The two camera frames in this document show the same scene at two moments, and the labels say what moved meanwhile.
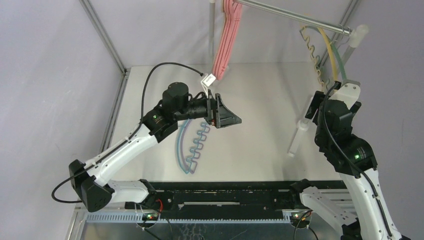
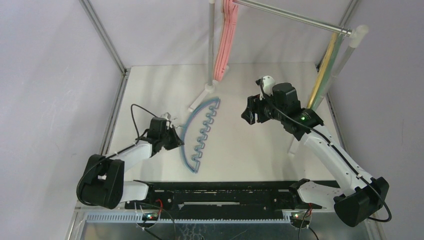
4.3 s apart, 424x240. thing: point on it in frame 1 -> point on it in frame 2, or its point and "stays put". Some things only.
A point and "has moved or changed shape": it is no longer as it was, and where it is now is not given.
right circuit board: [299, 221] stays put
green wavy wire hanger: [333, 44] -> [327, 71]
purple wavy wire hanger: [192, 136] stays put
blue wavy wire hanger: [190, 133] has moved or changed shape
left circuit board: [150, 216] stays put
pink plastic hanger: [233, 12] stays put
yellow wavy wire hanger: [329, 43] -> [322, 70]
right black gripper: [315, 104] -> [257, 110]
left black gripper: [224, 117] -> [176, 141]
